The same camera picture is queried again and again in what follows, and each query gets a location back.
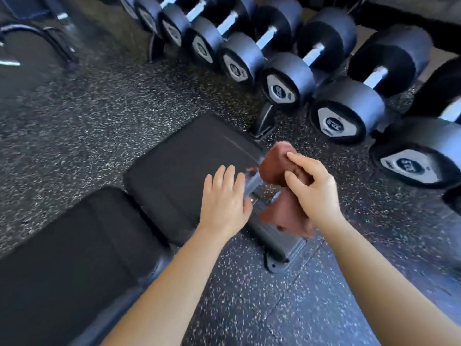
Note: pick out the row of black dumbbells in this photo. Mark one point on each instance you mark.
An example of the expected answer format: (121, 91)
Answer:
(345, 111)

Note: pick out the person's left forearm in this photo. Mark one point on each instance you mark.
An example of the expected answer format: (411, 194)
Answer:
(169, 291)

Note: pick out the black dumbbell rack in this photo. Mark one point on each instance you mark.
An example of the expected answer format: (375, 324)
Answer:
(264, 120)

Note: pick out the black bench seat pad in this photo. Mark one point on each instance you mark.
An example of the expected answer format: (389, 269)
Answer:
(180, 172)

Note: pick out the person's right hand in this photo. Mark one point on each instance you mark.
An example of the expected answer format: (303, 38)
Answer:
(320, 194)

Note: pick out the black chrome gym machine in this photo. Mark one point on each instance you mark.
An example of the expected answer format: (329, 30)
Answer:
(54, 35)

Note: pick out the person's left hand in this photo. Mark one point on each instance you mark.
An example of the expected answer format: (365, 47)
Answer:
(223, 208)

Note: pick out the grey metal bench frame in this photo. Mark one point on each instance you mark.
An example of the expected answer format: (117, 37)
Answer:
(277, 245)

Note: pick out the person's right thumb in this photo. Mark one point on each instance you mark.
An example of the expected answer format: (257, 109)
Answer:
(294, 183)

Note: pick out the person's right forearm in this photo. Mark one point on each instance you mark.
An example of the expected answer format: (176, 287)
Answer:
(389, 284)

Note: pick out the person's left thumb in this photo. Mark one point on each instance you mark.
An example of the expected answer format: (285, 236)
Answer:
(247, 208)

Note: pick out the black bench back pad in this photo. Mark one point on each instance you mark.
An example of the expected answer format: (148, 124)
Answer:
(72, 259)

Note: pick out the person's left middle finger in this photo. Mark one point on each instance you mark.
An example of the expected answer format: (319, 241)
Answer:
(230, 179)

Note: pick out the brown cleaning cloth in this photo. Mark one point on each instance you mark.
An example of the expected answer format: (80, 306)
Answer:
(279, 163)

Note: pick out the person's left little finger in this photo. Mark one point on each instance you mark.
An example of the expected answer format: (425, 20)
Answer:
(208, 186)

